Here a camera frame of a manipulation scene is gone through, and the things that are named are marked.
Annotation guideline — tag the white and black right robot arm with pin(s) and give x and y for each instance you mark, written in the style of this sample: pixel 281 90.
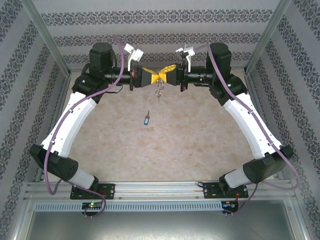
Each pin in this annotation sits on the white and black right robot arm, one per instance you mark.
pixel 250 125

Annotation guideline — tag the aluminium frame post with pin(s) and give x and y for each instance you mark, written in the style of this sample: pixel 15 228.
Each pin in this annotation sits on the aluminium frame post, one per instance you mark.
pixel 46 37
pixel 265 37

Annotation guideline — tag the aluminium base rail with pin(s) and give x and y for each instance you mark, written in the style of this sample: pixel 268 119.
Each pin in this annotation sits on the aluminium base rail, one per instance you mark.
pixel 160 191

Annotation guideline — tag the grey sheet metal panel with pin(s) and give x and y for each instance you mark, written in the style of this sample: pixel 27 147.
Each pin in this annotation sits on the grey sheet metal panel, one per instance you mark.
pixel 160 227

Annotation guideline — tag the key with blue tag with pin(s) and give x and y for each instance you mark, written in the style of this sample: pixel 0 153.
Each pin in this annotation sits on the key with blue tag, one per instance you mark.
pixel 145 121

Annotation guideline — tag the metal key plate with rings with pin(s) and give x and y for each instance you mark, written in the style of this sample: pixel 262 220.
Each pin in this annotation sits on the metal key plate with rings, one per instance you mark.
pixel 158 93

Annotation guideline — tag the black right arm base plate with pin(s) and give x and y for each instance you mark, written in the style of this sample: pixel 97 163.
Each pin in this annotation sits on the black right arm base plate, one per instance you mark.
pixel 210 191

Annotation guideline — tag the aluminium side rail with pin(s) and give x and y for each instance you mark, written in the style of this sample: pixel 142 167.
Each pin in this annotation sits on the aluminium side rail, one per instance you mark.
pixel 260 105
pixel 61 100

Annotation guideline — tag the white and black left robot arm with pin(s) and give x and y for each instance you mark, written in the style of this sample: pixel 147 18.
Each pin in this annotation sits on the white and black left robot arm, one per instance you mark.
pixel 72 125

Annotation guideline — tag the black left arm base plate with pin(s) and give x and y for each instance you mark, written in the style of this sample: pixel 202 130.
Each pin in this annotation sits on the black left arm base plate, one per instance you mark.
pixel 108 191

